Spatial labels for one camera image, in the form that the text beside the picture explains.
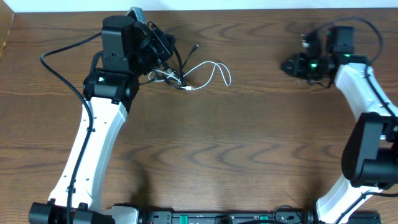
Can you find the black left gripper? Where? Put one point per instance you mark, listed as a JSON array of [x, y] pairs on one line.
[[162, 43]]

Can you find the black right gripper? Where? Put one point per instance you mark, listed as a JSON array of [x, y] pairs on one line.
[[296, 68]]

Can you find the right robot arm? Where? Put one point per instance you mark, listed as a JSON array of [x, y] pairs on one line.
[[369, 159]]

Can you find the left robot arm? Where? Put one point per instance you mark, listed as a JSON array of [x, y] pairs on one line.
[[131, 48]]

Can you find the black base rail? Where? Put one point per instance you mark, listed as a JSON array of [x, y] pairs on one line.
[[172, 217]]

